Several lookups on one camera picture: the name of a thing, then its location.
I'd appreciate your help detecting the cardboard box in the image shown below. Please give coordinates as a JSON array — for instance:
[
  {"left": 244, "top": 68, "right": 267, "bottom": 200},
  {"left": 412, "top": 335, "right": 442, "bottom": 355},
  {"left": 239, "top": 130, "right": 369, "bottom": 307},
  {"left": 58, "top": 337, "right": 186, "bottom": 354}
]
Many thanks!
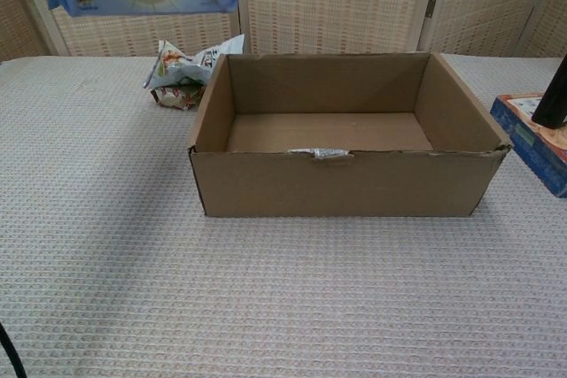
[{"left": 188, "top": 51, "right": 513, "bottom": 219}]

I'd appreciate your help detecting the orange and blue biscuit box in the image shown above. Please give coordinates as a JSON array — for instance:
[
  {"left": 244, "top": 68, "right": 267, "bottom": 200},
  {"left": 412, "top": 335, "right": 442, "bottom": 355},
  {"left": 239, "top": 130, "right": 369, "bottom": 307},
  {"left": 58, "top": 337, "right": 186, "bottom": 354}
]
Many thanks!
[{"left": 490, "top": 92, "right": 567, "bottom": 198}]

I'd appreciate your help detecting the black cable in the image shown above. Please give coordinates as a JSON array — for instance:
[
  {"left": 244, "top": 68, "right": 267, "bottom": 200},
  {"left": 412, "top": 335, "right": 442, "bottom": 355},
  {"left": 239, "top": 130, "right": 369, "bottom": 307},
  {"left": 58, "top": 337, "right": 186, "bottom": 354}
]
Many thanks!
[{"left": 0, "top": 322, "right": 28, "bottom": 378}]

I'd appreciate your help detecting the brown bottle with white cap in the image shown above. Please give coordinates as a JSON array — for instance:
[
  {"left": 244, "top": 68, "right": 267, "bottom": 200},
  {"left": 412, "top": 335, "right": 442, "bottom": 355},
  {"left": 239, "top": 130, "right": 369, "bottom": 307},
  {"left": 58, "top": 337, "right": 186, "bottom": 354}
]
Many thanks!
[{"left": 531, "top": 57, "right": 567, "bottom": 129}]

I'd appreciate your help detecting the beige woven tablecloth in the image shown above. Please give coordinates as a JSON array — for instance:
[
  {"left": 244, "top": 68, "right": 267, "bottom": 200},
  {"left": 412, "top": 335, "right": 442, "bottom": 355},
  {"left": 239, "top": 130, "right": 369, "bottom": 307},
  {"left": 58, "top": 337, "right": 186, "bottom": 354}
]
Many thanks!
[{"left": 0, "top": 52, "right": 567, "bottom": 378}]

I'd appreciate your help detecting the white and green snack bag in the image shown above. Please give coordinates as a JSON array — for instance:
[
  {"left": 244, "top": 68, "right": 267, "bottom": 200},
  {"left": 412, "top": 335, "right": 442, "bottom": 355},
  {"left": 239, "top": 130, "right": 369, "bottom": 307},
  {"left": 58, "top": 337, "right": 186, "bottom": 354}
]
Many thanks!
[{"left": 141, "top": 34, "right": 245, "bottom": 89}]

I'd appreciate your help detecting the woven folding screen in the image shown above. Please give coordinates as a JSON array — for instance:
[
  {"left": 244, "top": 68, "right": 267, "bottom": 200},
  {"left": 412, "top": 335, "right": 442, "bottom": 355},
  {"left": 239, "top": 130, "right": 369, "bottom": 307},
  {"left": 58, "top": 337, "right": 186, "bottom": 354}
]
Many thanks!
[{"left": 0, "top": 0, "right": 567, "bottom": 59}]

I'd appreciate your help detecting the brown and gold snack bag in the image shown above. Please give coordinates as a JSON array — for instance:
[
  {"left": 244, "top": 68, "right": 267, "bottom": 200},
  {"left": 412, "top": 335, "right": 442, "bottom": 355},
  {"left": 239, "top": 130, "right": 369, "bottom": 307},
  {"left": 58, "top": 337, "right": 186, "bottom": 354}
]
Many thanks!
[{"left": 150, "top": 83, "right": 207, "bottom": 112}]

